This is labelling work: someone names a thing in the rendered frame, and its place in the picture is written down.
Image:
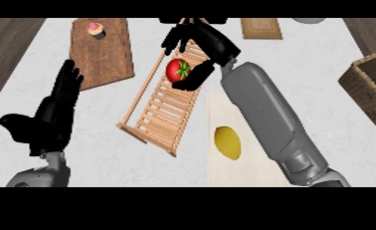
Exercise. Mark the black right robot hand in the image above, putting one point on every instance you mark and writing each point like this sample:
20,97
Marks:
208,46

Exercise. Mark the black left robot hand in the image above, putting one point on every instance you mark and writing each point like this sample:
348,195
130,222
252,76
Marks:
51,117

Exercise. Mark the red tomato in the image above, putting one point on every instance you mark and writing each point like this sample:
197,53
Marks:
177,69

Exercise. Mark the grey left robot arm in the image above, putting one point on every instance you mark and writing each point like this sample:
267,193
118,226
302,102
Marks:
41,174

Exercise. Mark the pale wooden tiered shelf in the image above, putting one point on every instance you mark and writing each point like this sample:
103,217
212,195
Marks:
163,111

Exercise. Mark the cream placemat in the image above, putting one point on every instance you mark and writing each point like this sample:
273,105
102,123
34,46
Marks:
234,171

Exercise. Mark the small tan cutting board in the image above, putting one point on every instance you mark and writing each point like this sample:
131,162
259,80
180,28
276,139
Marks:
261,28

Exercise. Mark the brown wooden cutting board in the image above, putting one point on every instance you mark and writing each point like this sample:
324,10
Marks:
100,54

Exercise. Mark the grey round bowl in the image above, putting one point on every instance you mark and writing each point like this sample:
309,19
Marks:
308,20

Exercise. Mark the pink frosted cupcake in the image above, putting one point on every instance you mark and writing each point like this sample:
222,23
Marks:
96,30

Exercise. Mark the yellow lemon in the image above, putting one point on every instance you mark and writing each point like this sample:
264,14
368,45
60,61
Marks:
227,142

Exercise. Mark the brown wicker basket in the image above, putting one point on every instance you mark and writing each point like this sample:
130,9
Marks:
360,84

